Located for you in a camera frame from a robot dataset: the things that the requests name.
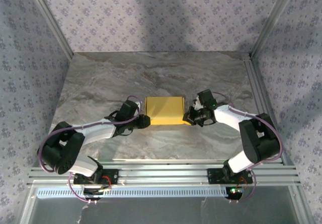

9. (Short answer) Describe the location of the yellow white paper box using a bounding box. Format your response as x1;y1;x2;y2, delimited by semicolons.
144;96;187;126

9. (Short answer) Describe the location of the grey metal sheet panel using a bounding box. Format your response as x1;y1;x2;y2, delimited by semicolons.
27;196;301;224

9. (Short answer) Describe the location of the aluminium side rail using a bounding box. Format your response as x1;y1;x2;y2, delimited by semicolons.
241;52;295;166

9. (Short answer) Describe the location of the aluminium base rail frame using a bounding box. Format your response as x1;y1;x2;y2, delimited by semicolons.
27;158;301;187

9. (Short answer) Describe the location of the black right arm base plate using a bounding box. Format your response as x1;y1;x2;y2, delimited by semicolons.
206;168;254;184

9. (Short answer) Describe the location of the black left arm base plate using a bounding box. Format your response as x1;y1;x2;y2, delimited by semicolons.
72;168;119;185

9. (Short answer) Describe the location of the white slotted cable duct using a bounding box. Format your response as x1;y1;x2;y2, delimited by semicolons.
36;187;228;198

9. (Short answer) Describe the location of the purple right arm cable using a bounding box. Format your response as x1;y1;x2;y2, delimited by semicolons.
212;92;284;204

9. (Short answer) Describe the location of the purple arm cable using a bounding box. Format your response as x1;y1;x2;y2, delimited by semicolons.
212;92;284;204
37;95;141;205

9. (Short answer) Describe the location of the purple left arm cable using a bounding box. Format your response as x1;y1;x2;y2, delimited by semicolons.
37;95;141;205

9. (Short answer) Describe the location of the aluminium corner post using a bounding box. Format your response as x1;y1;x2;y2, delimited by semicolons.
250;0;300;57
24;0;75;60

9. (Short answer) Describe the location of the aluminium lower frame bar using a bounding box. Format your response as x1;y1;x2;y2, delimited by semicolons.
19;186;36;224
288;186;315;224

